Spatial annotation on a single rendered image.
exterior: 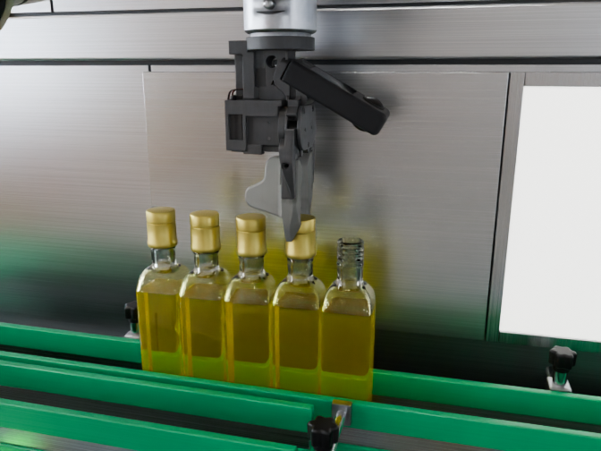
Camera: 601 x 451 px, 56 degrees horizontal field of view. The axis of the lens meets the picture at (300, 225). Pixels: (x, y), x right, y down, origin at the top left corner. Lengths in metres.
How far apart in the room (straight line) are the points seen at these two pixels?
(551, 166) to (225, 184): 0.41
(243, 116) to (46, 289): 0.55
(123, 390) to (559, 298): 0.55
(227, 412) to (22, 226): 0.50
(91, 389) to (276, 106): 0.41
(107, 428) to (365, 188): 0.41
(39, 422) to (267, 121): 0.41
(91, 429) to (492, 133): 0.56
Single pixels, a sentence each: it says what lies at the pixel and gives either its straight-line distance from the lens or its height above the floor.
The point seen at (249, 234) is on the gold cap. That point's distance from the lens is 0.64.
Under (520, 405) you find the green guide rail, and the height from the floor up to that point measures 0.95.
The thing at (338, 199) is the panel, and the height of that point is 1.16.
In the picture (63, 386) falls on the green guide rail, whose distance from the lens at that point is 0.78.
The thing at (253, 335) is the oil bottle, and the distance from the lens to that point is 0.67.
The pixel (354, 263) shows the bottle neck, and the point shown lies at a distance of 0.62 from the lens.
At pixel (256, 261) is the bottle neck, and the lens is 0.65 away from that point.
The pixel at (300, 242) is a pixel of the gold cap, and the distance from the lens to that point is 0.62.
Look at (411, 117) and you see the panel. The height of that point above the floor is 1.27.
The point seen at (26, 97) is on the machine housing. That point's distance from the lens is 0.97.
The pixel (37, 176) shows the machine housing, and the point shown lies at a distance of 0.98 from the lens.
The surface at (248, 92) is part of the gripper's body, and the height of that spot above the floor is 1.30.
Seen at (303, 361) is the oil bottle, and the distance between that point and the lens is 0.67.
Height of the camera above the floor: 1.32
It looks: 15 degrees down
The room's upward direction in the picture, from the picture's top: straight up
